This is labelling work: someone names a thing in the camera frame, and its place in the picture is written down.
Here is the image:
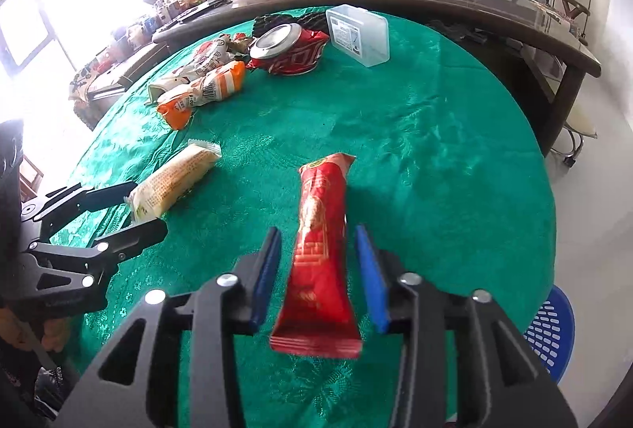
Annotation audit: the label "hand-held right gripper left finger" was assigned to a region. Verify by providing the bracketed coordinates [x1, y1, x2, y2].
[49, 226, 282, 428]

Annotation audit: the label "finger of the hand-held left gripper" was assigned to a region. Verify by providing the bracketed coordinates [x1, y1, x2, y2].
[22, 181, 140, 236]
[30, 219, 169, 289]

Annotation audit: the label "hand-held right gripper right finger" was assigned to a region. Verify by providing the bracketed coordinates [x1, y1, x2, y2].
[354, 224, 579, 428]

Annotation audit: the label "cream yellow snack packet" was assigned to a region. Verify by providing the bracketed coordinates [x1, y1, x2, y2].
[123, 138, 222, 226]

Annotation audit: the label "person's left hand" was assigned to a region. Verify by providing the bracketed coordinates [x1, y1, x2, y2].
[0, 309, 71, 354]

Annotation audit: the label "black plastic bag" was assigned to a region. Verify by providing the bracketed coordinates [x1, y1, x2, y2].
[0, 344, 80, 424]

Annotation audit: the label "low side cabinet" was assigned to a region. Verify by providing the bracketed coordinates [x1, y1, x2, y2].
[69, 42, 164, 132]

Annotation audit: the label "orange white snack packet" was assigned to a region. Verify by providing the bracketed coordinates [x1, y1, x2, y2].
[157, 61, 246, 131]

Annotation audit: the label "green tablecloth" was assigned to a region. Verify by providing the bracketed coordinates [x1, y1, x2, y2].
[49, 5, 557, 428]

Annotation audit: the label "white red snack packet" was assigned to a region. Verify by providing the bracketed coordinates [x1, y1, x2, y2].
[147, 37, 237, 107]

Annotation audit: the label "blue plastic stool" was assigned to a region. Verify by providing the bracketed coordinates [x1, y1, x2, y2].
[521, 284, 575, 384]

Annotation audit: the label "cluttered bottles and boxes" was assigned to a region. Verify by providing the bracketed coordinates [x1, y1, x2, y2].
[94, 0, 218, 68]

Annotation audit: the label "brown small snack packet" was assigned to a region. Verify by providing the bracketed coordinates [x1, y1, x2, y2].
[229, 34, 254, 56]

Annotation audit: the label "dark flat tablet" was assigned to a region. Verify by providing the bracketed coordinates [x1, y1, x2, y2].
[178, 0, 233, 24]

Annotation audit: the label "crushed red can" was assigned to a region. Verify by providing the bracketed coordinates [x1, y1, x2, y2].
[247, 23, 330, 76]

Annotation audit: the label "black beaded bundle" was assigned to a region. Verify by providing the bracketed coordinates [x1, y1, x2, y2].
[252, 11, 330, 39]

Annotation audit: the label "clear plastic box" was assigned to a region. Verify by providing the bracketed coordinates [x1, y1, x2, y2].
[325, 4, 390, 69]

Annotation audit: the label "metal leg stool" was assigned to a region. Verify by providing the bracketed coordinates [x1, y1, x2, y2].
[554, 102, 599, 169]

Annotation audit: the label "wooden chair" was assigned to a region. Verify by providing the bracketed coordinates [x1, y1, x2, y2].
[544, 0, 591, 44]

